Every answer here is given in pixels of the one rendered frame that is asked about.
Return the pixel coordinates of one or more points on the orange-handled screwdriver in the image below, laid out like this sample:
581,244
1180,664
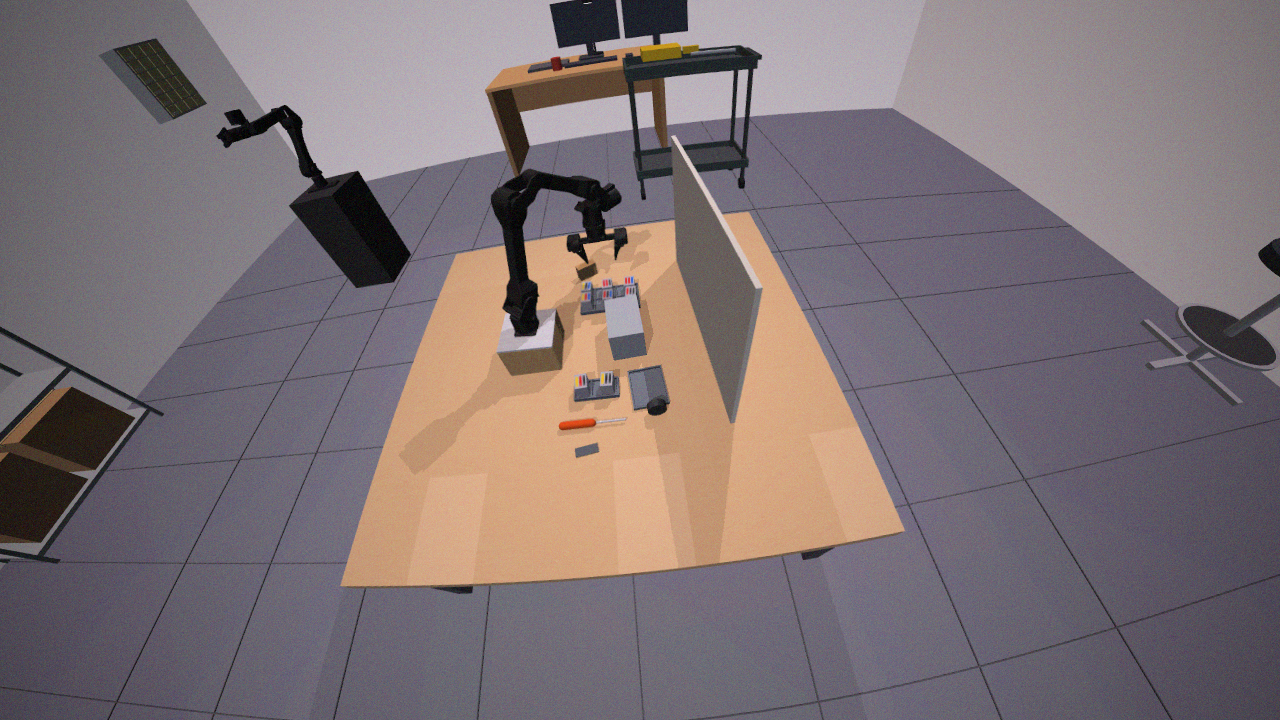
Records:
566,425

